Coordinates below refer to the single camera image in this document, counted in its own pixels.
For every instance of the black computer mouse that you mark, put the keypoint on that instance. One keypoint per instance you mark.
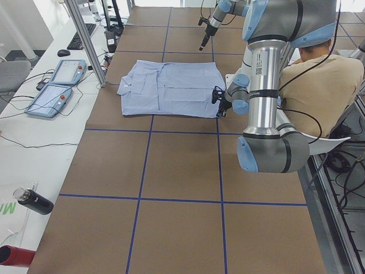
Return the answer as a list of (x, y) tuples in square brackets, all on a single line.
[(63, 53)]

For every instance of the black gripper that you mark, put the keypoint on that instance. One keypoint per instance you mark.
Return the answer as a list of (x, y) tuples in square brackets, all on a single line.
[(222, 103), (207, 31)]

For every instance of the white camera pole base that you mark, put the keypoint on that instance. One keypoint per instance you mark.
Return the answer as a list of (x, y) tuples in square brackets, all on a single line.
[(238, 84)]

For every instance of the aluminium frame post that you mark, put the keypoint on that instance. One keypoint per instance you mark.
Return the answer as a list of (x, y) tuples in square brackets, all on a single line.
[(86, 40)]

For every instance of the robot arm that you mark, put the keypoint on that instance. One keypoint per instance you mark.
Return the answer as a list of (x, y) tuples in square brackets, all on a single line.
[(224, 7), (270, 143)]

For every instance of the blue teach pendant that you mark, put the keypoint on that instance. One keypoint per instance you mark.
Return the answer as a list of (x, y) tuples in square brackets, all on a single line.
[(49, 101), (69, 72)]

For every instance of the upper blue teach pendant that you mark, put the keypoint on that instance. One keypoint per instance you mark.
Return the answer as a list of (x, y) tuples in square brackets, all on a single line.
[(69, 72)]

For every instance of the white chair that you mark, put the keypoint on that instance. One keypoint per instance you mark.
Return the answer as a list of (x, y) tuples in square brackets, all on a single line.
[(318, 146)]

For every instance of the black water bottle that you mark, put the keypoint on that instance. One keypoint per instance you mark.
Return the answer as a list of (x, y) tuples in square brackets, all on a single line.
[(33, 201)]

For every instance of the black box with label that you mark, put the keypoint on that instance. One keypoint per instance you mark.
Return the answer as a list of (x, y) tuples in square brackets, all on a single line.
[(111, 41)]

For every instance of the person in beige shirt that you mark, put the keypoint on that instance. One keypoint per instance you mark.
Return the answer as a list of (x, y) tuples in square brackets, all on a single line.
[(317, 88)]

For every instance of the light blue striped shirt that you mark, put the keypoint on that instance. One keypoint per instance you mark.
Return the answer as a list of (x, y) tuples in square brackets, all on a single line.
[(170, 89)]

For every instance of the lower blue teach pendant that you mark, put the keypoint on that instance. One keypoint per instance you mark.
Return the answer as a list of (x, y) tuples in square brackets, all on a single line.
[(49, 101)]

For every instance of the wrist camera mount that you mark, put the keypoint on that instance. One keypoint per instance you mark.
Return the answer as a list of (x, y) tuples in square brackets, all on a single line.
[(217, 94), (203, 20)]

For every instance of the red cylinder bottle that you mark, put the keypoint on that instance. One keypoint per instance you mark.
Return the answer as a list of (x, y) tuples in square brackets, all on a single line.
[(16, 257)]

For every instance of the grey office chair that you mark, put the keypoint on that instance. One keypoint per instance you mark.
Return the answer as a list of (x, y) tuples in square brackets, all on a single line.
[(13, 73)]

